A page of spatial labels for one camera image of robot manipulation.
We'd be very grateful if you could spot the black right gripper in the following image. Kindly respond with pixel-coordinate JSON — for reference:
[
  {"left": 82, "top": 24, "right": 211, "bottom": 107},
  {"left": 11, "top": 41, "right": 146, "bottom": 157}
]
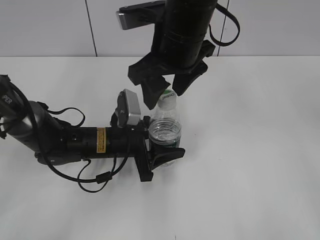
[{"left": 128, "top": 40, "right": 216, "bottom": 110}]

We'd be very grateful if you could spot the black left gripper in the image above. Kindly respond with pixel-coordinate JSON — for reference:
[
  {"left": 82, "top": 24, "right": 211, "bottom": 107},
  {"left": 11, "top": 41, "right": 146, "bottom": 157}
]
[{"left": 109, "top": 115, "right": 186, "bottom": 182}]

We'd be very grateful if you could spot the clear plastic water bottle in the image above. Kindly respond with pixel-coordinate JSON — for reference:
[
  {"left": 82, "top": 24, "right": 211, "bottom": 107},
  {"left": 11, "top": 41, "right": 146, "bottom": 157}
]
[{"left": 148, "top": 103, "right": 182, "bottom": 151}]

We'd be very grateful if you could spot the white green bottle cap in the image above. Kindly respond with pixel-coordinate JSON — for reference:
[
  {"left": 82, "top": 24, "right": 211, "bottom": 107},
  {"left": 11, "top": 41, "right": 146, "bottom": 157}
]
[{"left": 157, "top": 89, "right": 177, "bottom": 111}]

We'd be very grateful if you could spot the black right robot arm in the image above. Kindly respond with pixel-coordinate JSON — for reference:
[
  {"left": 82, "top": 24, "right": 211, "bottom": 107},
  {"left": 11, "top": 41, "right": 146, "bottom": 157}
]
[{"left": 128, "top": 0, "right": 217, "bottom": 110}]

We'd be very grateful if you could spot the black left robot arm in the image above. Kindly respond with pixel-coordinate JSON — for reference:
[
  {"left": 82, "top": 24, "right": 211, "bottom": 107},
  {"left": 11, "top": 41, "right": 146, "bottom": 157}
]
[{"left": 0, "top": 75, "right": 185, "bottom": 182}]

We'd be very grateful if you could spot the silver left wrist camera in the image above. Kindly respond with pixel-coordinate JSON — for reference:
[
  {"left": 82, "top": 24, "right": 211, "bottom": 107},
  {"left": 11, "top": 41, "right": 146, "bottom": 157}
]
[{"left": 115, "top": 88, "right": 141, "bottom": 128}]

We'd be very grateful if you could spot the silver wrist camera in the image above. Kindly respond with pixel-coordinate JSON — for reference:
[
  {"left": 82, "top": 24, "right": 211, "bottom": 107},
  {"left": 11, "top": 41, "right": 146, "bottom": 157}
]
[
  {"left": 116, "top": 0, "right": 166, "bottom": 30},
  {"left": 115, "top": 88, "right": 141, "bottom": 128}
]

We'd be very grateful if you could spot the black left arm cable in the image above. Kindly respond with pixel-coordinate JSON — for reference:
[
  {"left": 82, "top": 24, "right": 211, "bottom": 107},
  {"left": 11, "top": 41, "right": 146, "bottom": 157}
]
[{"left": 7, "top": 79, "right": 133, "bottom": 193}]

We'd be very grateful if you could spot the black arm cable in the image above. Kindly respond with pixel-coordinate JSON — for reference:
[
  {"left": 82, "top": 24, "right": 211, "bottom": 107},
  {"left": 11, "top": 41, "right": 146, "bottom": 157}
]
[
  {"left": 7, "top": 79, "right": 133, "bottom": 193},
  {"left": 208, "top": 2, "right": 242, "bottom": 47}
]

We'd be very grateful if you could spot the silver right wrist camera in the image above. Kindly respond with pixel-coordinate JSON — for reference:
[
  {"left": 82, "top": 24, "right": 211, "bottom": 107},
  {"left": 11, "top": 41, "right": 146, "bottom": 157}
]
[{"left": 116, "top": 0, "right": 166, "bottom": 30}]

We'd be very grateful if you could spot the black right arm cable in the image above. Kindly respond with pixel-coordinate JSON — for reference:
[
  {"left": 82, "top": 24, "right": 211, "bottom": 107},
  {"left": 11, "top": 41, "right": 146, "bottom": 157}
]
[{"left": 208, "top": 2, "right": 242, "bottom": 47}]

